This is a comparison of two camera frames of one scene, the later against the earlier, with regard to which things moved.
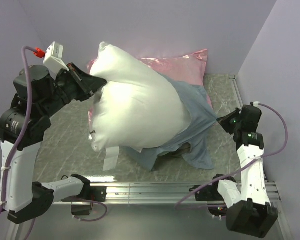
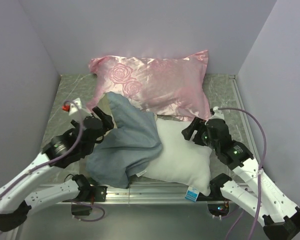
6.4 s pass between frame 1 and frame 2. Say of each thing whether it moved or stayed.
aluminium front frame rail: stayed
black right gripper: moved
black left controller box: stayed
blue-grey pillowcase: moved
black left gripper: moved
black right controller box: stayed
